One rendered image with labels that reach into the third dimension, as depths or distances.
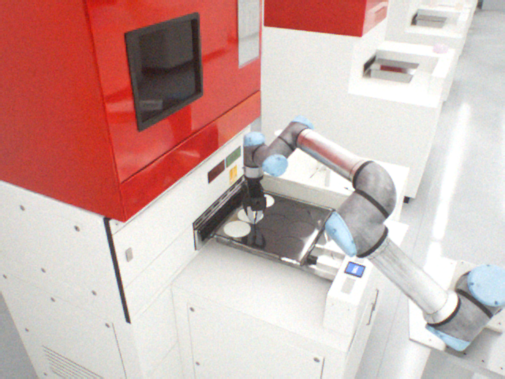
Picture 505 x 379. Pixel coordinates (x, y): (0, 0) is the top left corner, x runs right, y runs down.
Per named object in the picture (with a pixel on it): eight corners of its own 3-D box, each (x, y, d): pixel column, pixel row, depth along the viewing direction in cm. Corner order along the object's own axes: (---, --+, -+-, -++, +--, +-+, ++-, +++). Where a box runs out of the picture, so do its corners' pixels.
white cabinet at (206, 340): (188, 417, 192) (169, 286, 149) (275, 282, 266) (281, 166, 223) (323, 486, 169) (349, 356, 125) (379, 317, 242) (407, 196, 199)
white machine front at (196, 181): (125, 321, 135) (102, 218, 113) (245, 196, 197) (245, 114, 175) (133, 325, 133) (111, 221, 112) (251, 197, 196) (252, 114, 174)
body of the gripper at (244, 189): (259, 193, 167) (259, 166, 161) (265, 205, 160) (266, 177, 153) (240, 196, 165) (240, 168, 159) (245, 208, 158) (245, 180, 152)
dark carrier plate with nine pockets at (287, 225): (214, 234, 161) (213, 233, 160) (255, 190, 187) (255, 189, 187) (300, 262, 148) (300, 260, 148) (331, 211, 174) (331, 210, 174)
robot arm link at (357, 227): (502, 323, 117) (364, 189, 110) (466, 364, 116) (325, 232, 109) (475, 309, 129) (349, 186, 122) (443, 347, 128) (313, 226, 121)
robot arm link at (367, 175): (410, 171, 109) (292, 106, 143) (382, 203, 109) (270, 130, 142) (420, 193, 117) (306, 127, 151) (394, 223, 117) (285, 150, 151)
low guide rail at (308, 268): (216, 242, 169) (215, 236, 167) (218, 239, 170) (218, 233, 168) (340, 283, 150) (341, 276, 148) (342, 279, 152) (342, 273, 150)
